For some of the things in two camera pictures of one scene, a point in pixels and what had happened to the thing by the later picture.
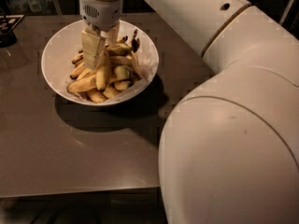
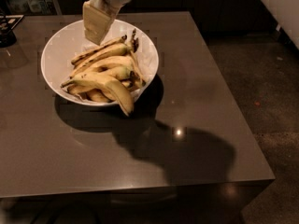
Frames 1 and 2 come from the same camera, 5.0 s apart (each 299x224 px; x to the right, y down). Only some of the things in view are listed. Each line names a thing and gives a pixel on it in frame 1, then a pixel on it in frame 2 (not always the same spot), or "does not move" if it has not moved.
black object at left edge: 7,22 does not move
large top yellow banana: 103,69 to 95,82
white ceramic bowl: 68,40 does not move
